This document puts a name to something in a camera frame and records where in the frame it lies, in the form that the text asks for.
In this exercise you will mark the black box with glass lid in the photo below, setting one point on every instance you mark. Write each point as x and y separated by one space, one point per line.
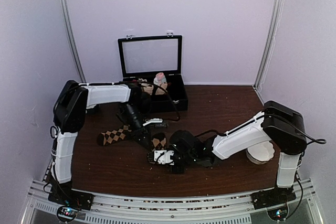
144 57

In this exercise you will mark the aluminium right corner post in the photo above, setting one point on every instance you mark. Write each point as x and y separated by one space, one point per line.
270 43

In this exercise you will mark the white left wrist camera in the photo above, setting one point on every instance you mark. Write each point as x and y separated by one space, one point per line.
153 121

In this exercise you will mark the pink teal white rolled sock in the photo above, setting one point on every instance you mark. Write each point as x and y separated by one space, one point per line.
160 79

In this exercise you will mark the aluminium left corner post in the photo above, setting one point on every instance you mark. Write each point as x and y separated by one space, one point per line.
71 40

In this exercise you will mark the aluminium corner post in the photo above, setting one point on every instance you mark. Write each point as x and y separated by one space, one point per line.
71 40
270 43

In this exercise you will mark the beige rolled sock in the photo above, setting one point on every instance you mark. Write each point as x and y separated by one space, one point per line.
162 89

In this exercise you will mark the brown tan argyle sock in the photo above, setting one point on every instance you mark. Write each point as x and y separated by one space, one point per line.
113 136
158 142

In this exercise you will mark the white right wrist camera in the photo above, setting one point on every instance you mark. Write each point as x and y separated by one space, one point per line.
164 157

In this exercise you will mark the white scalloped bowl right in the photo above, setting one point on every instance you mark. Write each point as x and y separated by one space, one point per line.
260 153

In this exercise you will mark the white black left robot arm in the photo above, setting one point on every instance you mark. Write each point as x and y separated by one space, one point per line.
73 105

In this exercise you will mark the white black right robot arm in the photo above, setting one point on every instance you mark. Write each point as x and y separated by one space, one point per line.
276 124

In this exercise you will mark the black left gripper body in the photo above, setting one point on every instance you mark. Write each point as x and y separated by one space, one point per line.
130 110

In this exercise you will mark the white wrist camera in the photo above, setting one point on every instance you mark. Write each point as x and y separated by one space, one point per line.
153 121
164 157

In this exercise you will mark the aluminium front rail frame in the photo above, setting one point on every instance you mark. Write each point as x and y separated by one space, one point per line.
229 208

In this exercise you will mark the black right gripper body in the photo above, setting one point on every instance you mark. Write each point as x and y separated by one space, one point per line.
188 159

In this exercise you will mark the cream rolled sock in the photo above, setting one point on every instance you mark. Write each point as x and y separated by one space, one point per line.
146 86

